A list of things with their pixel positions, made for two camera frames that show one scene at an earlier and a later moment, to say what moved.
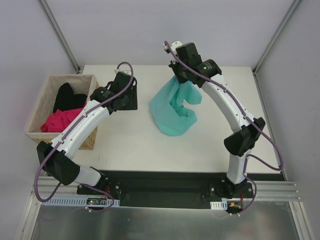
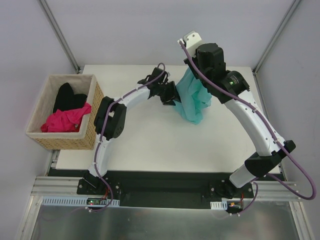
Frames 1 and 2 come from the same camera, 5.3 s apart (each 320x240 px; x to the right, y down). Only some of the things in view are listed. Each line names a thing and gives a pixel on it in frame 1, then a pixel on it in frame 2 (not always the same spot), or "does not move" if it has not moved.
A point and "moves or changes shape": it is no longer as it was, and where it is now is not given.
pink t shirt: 58,121 does not move
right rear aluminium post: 295,4 does not move
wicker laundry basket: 59,101 does not move
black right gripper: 181,75 → 195,69
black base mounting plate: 167,189 does not move
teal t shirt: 166,106 moves or changes shape
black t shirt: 66,99 does not move
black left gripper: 131,99 → 169,92
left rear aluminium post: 44,5 does not move
